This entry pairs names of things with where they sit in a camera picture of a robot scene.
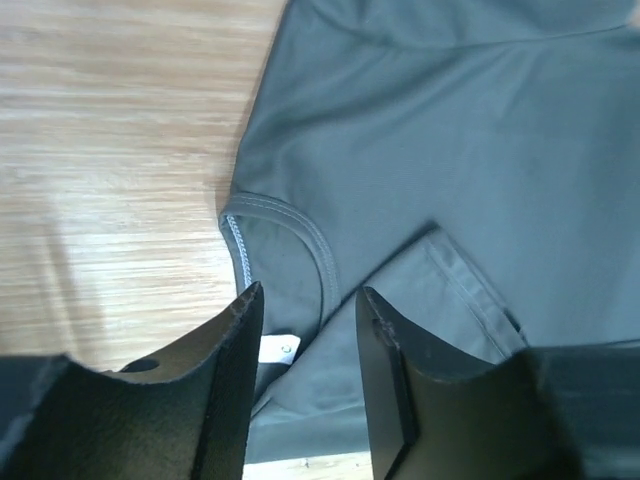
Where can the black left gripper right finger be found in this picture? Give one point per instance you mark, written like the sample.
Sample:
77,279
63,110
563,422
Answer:
436,412

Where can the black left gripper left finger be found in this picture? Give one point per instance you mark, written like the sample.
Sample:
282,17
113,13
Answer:
181,412

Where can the grey t shirt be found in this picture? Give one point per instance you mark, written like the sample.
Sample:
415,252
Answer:
475,162

